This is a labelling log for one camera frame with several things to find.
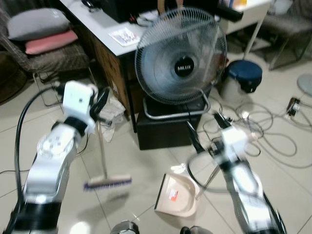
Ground black box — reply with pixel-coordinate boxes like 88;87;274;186
136;108;206;150

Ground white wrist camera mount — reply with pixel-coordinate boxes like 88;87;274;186
62;81;98;133
214;128;249;160

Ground black power plug adaptor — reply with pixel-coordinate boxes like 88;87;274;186
287;97;301;117

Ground pink cushion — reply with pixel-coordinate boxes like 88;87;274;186
24;30;79;55

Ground beige broom with blue bristles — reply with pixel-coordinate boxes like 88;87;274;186
84;122;133;192

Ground grey round fan base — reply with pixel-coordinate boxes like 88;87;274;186
297;73;312;97

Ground grey floor cable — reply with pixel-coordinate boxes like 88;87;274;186
202;97;312;169

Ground beige plastic dustpan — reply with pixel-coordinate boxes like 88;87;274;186
155;133;260;218

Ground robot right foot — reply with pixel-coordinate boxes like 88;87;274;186
180;226;206;234

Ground crumpled paper sheets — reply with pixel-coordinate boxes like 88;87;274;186
97;97;128;143

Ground white-topped brown desk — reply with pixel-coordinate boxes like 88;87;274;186
58;0;161;132

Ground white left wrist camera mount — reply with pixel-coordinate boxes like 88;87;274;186
62;81;98;133

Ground printed booklet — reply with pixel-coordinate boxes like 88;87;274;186
108;27;142;47

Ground grey cushion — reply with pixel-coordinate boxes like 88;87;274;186
7;8;72;41

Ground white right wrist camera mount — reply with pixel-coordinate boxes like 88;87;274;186
214;128;249;160

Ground wicker chair with metal legs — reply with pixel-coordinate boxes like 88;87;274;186
0;5;96;108

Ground grey floor fan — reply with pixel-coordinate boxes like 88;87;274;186
135;7;228;120

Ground bin with blue lid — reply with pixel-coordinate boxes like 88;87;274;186
219;59;264;101

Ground grey chair with metal legs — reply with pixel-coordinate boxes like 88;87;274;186
253;0;312;70

